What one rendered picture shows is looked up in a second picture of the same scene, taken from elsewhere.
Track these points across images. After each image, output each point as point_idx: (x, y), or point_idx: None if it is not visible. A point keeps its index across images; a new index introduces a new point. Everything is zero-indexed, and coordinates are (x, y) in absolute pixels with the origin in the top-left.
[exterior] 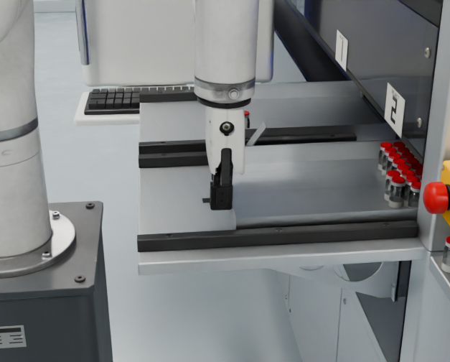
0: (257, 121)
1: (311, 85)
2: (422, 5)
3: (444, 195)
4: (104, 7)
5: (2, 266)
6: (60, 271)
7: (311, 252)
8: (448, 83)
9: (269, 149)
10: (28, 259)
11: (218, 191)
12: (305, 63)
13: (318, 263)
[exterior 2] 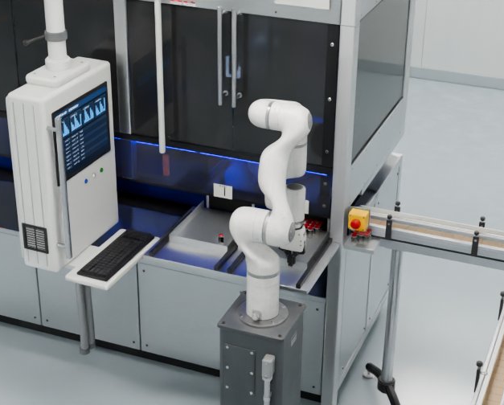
0: (208, 237)
1: (193, 212)
2: (316, 169)
3: (359, 222)
4: (63, 221)
5: (282, 316)
6: (291, 308)
7: (325, 261)
8: (343, 190)
9: None
10: (282, 310)
11: (294, 258)
12: (132, 203)
13: (327, 263)
